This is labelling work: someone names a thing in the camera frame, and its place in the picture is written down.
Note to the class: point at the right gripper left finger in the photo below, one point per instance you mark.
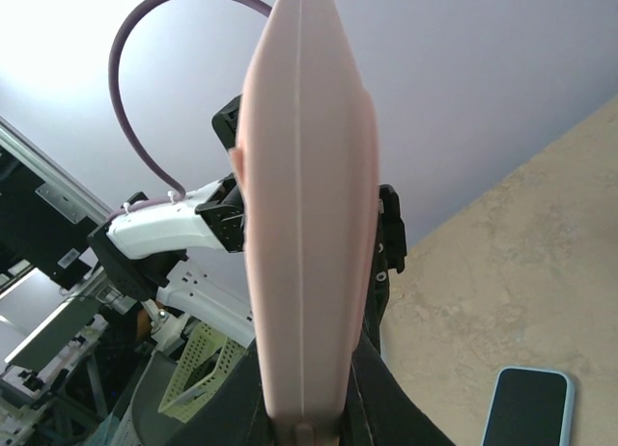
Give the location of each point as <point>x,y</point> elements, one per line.
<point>235,416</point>

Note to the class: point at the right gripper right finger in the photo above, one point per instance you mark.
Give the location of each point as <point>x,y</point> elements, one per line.
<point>378,411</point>

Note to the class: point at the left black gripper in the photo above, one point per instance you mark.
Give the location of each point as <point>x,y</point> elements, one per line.
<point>391,242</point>

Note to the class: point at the phone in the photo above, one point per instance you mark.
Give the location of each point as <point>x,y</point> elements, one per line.
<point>307,165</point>
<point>530,406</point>

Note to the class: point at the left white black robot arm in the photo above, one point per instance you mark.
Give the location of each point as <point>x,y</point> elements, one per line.
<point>143,248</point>

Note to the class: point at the yellow perforated plastic basket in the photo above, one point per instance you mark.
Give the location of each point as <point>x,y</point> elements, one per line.
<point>208,359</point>

